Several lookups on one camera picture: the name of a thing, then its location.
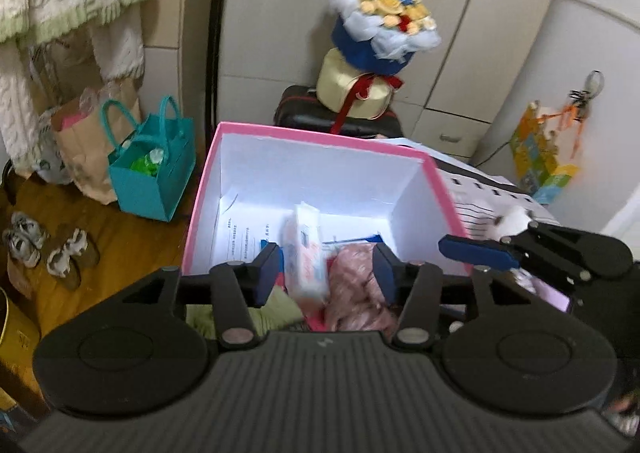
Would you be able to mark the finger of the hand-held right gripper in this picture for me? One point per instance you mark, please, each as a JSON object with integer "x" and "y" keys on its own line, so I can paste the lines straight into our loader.
{"x": 480, "y": 253}

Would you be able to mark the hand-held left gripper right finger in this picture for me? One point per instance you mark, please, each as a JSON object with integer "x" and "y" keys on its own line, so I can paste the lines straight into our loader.
{"x": 387, "y": 275}

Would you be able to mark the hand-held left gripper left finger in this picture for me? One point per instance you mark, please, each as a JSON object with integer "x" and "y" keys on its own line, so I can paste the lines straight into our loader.
{"x": 267, "y": 273}

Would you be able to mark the pink floral cloth pouch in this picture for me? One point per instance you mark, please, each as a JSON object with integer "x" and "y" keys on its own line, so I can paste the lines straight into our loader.
{"x": 350, "y": 283}

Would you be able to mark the green soft cloth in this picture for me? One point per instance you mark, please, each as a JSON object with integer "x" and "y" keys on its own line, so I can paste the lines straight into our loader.
{"x": 280, "y": 313}

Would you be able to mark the white plush toy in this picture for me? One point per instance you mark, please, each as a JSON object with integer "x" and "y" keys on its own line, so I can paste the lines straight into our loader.
{"x": 510, "y": 223}

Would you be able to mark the white tissue packet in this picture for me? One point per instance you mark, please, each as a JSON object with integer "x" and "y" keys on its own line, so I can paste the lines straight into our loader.
{"x": 305, "y": 253}

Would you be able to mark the pink cardboard box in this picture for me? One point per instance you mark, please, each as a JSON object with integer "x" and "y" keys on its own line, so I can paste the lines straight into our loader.
{"x": 310, "y": 173}

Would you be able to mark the pale purple soft item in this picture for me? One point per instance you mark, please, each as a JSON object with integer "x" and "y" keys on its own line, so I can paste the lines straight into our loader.
{"x": 550, "y": 294}

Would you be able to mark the white printed paper sheet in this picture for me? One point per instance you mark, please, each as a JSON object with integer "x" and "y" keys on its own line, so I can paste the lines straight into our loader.
{"x": 240, "y": 243}

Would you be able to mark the colourful paper gift bag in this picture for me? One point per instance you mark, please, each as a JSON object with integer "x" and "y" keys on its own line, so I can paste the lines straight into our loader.
{"x": 530, "y": 153}

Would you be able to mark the teal gift bag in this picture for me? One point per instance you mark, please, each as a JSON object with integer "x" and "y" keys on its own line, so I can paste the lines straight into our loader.
{"x": 160, "y": 183}

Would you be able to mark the black suitcase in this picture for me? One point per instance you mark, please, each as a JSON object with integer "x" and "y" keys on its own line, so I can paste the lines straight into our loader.
{"x": 300, "y": 113}

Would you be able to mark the white brown sandal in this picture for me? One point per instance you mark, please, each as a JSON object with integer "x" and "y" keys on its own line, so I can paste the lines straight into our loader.
{"x": 25, "y": 240}
{"x": 70, "y": 258}

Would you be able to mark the cream gift box red ribbon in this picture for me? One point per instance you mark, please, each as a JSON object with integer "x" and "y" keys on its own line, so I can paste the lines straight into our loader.
{"x": 340, "y": 83}

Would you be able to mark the brown paper bag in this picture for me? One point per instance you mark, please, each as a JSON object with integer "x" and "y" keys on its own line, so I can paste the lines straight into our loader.
{"x": 85, "y": 153}

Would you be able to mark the blue wrapped flower bouquet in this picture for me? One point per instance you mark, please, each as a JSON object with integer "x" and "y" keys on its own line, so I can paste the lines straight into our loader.
{"x": 360, "y": 53}

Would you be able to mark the black clothes rack pole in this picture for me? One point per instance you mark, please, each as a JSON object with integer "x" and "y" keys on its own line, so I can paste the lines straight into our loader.
{"x": 215, "y": 33}

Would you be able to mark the white wardrobe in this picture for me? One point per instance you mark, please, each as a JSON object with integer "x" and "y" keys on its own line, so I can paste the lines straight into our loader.
{"x": 280, "y": 8}

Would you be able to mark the cream knit garment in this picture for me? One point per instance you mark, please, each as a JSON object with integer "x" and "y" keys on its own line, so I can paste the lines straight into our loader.
{"x": 120, "y": 48}

